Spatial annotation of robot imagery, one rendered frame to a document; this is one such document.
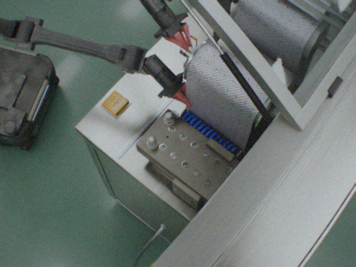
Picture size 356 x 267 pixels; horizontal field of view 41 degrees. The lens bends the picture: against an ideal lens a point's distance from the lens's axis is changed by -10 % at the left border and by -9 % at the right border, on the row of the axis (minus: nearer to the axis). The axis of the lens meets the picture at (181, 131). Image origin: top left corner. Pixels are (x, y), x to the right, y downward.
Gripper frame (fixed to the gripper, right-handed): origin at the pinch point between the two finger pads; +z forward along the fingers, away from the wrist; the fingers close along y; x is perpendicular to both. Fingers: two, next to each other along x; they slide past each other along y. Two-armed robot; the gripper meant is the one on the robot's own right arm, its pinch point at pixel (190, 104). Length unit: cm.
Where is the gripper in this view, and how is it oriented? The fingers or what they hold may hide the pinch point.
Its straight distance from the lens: 162.0
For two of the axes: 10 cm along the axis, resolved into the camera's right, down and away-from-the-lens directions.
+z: 6.7, 7.0, 2.5
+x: 3.9, -0.5, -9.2
